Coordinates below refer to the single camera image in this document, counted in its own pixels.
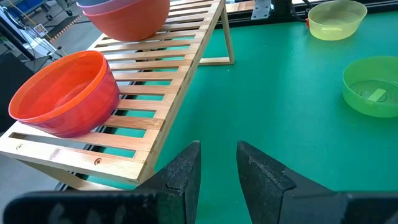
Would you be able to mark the slatted wooden shelf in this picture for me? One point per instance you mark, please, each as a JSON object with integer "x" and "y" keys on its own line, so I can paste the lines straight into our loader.
{"x": 146, "y": 93}

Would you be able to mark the black aluminium frame rail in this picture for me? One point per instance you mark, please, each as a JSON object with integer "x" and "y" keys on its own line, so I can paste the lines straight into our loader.
{"x": 382, "y": 3}

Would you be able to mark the orange matte bowl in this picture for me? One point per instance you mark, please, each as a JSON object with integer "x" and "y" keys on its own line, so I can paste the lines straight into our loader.
{"x": 133, "y": 21}

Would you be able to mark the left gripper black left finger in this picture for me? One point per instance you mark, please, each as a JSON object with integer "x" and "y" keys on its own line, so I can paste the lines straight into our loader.
{"x": 186, "y": 174}

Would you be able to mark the green translucent plastic bowl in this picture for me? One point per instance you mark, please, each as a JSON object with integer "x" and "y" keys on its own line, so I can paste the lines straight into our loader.
{"x": 360, "y": 102}

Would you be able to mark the yellow black hazard stripe mat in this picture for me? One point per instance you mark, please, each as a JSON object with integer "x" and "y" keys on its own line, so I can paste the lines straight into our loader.
{"x": 63, "y": 29}

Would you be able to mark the black office chair base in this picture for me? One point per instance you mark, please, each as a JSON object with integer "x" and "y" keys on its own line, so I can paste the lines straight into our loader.
{"x": 57, "y": 7}

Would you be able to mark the pink-red translucent plastic bowl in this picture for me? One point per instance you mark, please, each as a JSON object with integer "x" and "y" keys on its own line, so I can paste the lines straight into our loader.
{"x": 93, "y": 112}

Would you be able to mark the grey metal bracket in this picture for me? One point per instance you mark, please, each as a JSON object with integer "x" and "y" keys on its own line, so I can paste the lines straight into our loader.
{"x": 261, "y": 9}

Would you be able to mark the blue ribbed bowl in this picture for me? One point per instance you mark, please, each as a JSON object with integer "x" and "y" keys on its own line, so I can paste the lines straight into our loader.
{"x": 88, "y": 2}

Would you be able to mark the mauve pink matte bowl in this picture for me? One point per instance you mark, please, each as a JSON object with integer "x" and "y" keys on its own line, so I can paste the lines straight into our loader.
{"x": 105, "y": 7}

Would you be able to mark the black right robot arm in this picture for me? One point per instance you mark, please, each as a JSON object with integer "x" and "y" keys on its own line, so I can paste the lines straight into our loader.
{"x": 281, "y": 9}

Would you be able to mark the yellow translucent plastic bowl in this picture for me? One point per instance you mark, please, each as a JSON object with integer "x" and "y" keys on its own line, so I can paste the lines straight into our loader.
{"x": 337, "y": 17}

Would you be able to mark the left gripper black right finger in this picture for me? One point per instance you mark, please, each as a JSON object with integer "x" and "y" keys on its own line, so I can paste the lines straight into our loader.
{"x": 261, "y": 180}

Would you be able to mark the orange translucent plastic bowl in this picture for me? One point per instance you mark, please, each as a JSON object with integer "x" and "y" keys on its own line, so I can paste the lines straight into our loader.
{"x": 53, "y": 90}

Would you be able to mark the pale sticker in green bowl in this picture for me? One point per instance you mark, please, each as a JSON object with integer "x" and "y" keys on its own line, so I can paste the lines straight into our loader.
{"x": 377, "y": 95}

